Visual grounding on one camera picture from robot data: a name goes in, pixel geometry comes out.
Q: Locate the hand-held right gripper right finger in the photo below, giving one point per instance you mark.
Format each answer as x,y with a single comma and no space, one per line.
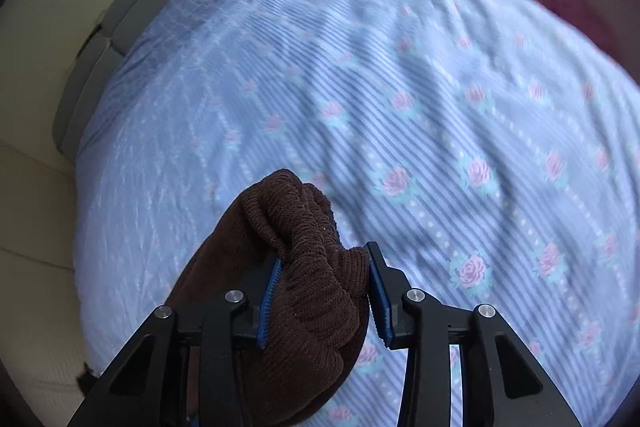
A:
381,302

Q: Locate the grey bed frame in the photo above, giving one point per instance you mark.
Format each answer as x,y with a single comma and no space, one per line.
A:
120,22

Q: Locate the blue floral striped bedsheet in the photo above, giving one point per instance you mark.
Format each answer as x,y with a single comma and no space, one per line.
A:
350,107

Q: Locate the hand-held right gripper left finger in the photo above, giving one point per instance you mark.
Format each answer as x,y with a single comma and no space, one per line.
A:
267,302

